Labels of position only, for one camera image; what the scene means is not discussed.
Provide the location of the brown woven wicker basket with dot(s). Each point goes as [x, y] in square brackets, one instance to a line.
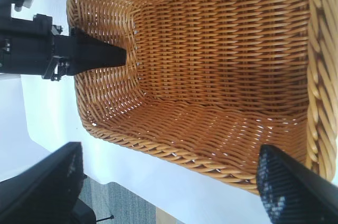
[211, 63]

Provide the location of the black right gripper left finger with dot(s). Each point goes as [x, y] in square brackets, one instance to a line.
[39, 189]

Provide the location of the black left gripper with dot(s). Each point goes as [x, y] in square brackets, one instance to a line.
[26, 47]

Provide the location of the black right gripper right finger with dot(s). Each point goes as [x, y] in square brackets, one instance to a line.
[298, 195]

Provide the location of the black equipment base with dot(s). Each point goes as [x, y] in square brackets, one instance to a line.
[84, 213]

